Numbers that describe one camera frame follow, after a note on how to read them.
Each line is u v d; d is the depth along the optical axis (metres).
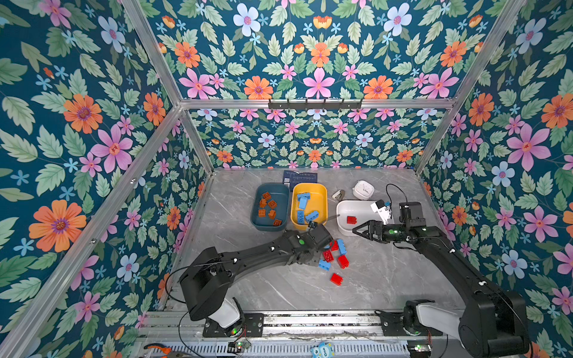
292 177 1.15
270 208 1.01
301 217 0.99
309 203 1.04
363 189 1.08
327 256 0.88
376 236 0.70
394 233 0.69
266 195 1.07
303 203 1.04
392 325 0.73
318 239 0.62
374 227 0.70
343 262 0.86
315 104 0.91
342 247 0.90
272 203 1.04
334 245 0.92
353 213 1.05
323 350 0.68
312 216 0.98
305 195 1.05
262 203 1.02
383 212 0.75
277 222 0.98
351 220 1.03
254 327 0.73
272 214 0.99
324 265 0.86
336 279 0.84
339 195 1.08
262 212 1.01
